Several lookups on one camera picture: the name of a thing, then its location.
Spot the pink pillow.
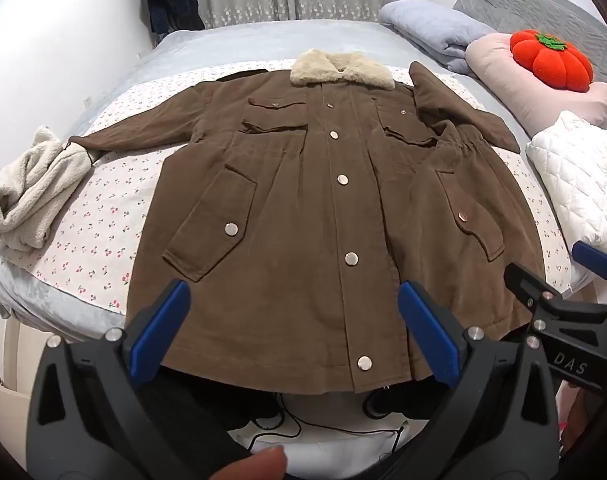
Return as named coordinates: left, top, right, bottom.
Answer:
left=466, top=32, right=607, bottom=138

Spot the folded grey-blue blanket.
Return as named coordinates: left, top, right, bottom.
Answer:
left=379, top=0, right=497, bottom=78

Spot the cream fleece garment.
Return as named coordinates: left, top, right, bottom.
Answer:
left=0, top=126, right=94, bottom=252

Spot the black cable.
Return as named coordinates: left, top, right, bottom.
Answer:
left=248, top=394, right=405, bottom=453

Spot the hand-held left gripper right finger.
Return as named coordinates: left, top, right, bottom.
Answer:
left=383, top=280, right=575, bottom=480

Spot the floral cherry print sheet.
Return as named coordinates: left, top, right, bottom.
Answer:
left=33, top=57, right=573, bottom=313

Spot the brown coat with fleece collar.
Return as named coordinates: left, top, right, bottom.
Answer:
left=66, top=49, right=547, bottom=396

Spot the white quilted garment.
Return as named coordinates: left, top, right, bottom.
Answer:
left=526, top=110, right=607, bottom=262

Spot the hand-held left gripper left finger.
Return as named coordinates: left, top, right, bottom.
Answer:
left=26, top=279, right=254, bottom=480

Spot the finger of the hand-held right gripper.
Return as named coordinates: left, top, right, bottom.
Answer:
left=503, top=261, right=567, bottom=317
left=571, top=241, right=607, bottom=282

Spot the red pumpkin cushion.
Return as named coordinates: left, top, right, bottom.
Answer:
left=511, top=30, right=594, bottom=93

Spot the black device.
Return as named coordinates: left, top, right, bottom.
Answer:
left=364, top=385, right=409, bottom=420

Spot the person's left hand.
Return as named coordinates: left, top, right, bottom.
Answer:
left=222, top=447, right=287, bottom=480

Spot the grey bed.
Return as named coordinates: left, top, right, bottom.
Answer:
left=0, top=20, right=599, bottom=351

